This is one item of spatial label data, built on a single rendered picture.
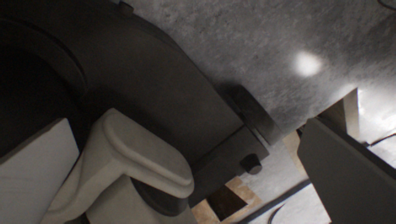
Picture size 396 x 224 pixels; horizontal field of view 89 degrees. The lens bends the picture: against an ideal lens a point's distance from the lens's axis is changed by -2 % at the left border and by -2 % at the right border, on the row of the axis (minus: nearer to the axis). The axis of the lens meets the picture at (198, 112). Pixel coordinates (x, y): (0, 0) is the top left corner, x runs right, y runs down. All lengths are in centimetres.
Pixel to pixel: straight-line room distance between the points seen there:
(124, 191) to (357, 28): 84
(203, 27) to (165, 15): 10
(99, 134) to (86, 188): 7
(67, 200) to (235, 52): 52
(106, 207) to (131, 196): 5
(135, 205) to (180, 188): 7
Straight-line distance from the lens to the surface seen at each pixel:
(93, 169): 29
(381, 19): 98
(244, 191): 116
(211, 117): 48
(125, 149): 28
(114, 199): 36
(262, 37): 66
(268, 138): 57
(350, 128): 128
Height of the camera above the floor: 52
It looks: 51 degrees down
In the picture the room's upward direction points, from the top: 153 degrees clockwise
